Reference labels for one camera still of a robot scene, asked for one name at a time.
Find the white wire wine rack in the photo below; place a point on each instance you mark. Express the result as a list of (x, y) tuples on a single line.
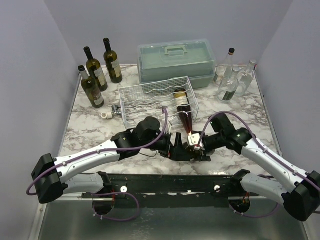
[(146, 100)]

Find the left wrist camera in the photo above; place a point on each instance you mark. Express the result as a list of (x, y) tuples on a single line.
[(169, 126)]

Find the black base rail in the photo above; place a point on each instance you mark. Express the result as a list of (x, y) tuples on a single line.
[(128, 191)]

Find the clear bottle dark label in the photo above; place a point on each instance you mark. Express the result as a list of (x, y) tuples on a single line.
[(228, 86)]

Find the green plastic toolbox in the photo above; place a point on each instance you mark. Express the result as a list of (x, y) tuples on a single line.
[(194, 59)]

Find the clear bottle cream label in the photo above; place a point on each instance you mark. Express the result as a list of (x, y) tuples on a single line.
[(224, 68)]

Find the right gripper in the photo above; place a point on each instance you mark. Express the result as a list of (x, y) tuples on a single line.
[(202, 152)]

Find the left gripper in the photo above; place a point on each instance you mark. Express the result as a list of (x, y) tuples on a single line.
[(175, 153)]

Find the red wine bottle gold cap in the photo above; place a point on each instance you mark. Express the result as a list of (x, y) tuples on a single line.
[(184, 109)]

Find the dark wine bottle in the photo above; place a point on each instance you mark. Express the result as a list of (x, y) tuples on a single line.
[(95, 70), (112, 63)]

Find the clear bottle silver cap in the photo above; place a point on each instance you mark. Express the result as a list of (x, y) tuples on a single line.
[(245, 78)]

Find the dark bottle silver neck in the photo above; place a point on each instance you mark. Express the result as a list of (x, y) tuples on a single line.
[(192, 153)]

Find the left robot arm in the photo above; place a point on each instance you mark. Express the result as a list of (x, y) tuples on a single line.
[(54, 177)]

